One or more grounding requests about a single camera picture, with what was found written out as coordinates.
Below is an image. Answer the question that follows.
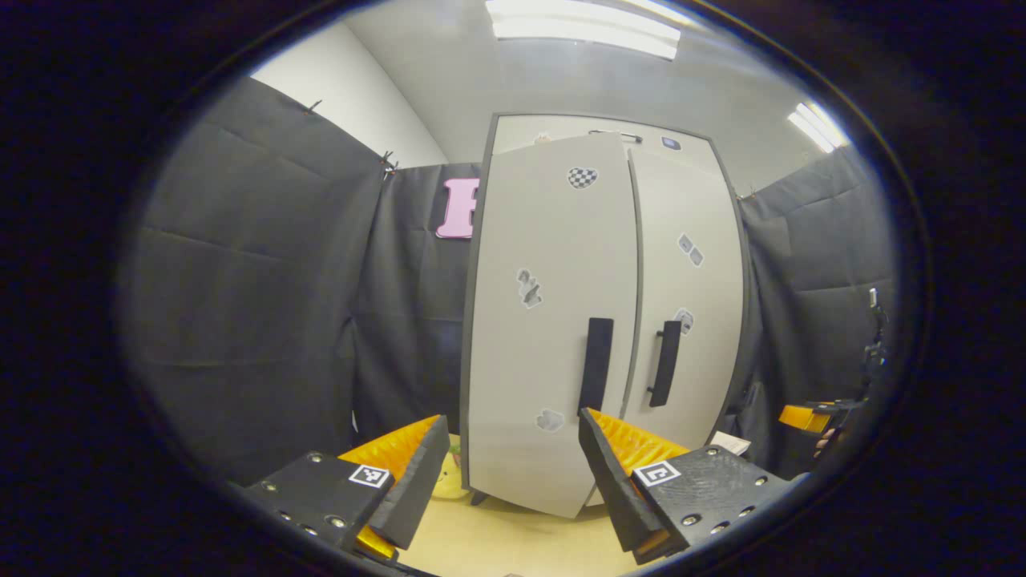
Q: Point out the white shoe cabinet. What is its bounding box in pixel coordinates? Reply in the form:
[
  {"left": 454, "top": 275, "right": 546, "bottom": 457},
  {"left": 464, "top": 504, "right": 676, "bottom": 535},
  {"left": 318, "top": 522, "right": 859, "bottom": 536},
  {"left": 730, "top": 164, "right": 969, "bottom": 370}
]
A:
[{"left": 458, "top": 112, "right": 750, "bottom": 522}]

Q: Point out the yellow round object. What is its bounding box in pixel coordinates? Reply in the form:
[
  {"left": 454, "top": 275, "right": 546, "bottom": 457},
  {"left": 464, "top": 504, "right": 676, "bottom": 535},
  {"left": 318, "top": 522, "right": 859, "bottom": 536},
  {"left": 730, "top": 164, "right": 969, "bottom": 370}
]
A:
[{"left": 433, "top": 445, "right": 471, "bottom": 502}]

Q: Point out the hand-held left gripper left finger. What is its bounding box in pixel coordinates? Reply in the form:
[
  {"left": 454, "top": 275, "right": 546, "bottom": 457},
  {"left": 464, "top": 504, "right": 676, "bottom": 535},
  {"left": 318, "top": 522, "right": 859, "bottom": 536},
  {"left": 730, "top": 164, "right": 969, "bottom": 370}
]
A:
[{"left": 244, "top": 414, "right": 451, "bottom": 562}]

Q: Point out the white shoe cabinet door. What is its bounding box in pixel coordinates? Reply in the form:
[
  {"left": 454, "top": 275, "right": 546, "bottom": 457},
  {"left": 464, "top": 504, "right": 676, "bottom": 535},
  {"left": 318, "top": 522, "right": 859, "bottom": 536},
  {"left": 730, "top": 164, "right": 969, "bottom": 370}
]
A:
[
  {"left": 467, "top": 132, "right": 640, "bottom": 520},
  {"left": 589, "top": 148, "right": 745, "bottom": 507}
]

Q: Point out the black door handle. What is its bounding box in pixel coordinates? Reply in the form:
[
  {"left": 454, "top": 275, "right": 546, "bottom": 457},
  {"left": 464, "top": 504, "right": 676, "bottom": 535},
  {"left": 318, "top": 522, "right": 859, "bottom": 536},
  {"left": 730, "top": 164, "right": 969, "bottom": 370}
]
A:
[
  {"left": 579, "top": 317, "right": 614, "bottom": 414},
  {"left": 648, "top": 321, "right": 682, "bottom": 408}
]

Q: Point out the dark metal stand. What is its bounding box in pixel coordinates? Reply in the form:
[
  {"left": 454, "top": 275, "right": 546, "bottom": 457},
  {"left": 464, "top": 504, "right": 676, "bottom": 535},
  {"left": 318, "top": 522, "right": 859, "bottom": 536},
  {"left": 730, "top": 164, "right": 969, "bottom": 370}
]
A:
[{"left": 862, "top": 287, "right": 889, "bottom": 393}]

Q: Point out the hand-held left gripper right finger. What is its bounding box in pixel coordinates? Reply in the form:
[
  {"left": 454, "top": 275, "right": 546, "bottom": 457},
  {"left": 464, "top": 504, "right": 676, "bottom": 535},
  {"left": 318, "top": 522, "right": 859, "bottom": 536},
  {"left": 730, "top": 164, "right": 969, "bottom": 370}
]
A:
[{"left": 579, "top": 407, "right": 794, "bottom": 566}]

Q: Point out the black backdrop cloth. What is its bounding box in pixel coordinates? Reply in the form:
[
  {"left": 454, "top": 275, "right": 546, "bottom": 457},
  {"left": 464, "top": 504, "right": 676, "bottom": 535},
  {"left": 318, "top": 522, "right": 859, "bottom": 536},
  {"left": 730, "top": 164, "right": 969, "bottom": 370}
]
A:
[{"left": 120, "top": 76, "right": 895, "bottom": 490}]

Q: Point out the white cabinet drawer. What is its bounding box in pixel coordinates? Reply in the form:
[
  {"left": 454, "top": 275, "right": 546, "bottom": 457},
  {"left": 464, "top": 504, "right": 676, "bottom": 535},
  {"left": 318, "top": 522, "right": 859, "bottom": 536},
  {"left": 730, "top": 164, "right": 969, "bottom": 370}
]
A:
[{"left": 493, "top": 115, "right": 714, "bottom": 161}]

